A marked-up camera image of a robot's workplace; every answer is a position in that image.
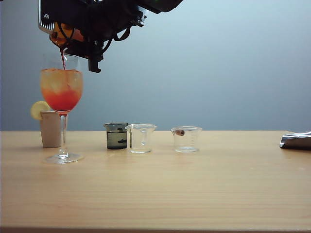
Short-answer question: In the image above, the silver foil bag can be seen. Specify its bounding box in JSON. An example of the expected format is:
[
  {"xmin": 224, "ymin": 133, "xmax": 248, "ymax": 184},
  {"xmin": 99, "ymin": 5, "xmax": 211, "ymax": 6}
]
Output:
[{"xmin": 279, "ymin": 132, "xmax": 311, "ymax": 150}]

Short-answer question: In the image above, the yellow lemon slice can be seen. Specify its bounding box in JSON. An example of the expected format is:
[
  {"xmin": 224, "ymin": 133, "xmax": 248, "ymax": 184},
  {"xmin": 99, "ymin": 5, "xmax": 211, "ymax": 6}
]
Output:
[{"xmin": 30, "ymin": 101, "xmax": 51, "ymax": 121}]

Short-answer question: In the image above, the clear glass measuring cup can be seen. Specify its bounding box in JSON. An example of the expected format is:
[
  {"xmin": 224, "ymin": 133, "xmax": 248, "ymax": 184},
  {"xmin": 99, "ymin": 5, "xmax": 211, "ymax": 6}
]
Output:
[{"xmin": 125, "ymin": 123, "xmax": 157, "ymax": 154}]

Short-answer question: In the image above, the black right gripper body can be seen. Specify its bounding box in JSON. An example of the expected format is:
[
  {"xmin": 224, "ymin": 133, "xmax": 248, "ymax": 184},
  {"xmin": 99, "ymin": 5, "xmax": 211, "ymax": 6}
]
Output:
[{"xmin": 55, "ymin": 0, "xmax": 148, "ymax": 73}]

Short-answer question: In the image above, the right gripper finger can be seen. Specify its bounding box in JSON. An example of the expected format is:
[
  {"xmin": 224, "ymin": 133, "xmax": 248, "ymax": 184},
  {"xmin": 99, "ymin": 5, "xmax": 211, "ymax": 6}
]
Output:
[{"xmin": 63, "ymin": 46, "xmax": 89, "ymax": 60}]

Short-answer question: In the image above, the orange plastic measuring cup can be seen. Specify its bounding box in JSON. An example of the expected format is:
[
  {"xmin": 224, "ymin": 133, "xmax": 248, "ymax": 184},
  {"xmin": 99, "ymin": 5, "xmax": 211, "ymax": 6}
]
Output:
[{"xmin": 50, "ymin": 21, "xmax": 85, "ymax": 49}]

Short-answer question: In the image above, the beige paper cup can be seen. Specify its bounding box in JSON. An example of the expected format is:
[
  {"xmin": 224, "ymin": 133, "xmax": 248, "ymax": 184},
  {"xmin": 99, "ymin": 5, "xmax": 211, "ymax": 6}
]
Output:
[{"xmin": 40, "ymin": 111, "xmax": 63, "ymax": 148}]

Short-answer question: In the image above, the grey tinted measuring cup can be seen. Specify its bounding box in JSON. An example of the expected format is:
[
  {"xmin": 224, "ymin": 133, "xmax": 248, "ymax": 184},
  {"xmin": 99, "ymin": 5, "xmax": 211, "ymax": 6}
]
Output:
[{"xmin": 103, "ymin": 122, "xmax": 129, "ymax": 150}]

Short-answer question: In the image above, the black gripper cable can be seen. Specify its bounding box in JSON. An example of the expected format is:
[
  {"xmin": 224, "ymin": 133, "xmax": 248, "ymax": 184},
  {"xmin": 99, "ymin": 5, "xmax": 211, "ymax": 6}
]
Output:
[{"xmin": 103, "ymin": 24, "xmax": 138, "ymax": 54}]

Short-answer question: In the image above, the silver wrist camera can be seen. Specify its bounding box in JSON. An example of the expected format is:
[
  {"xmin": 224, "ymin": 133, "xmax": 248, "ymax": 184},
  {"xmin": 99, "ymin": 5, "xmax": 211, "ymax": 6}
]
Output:
[{"xmin": 37, "ymin": 0, "xmax": 57, "ymax": 33}]

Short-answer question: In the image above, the wine glass with juice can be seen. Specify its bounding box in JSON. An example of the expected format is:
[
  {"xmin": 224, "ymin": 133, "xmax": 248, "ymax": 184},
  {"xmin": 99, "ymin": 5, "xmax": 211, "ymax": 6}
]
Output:
[{"xmin": 40, "ymin": 54, "xmax": 85, "ymax": 165}]

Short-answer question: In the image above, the clear measuring cup wooden handle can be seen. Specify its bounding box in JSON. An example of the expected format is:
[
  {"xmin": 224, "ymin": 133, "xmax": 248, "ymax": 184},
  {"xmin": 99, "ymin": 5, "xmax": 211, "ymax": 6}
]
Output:
[{"xmin": 171, "ymin": 126, "xmax": 203, "ymax": 153}]

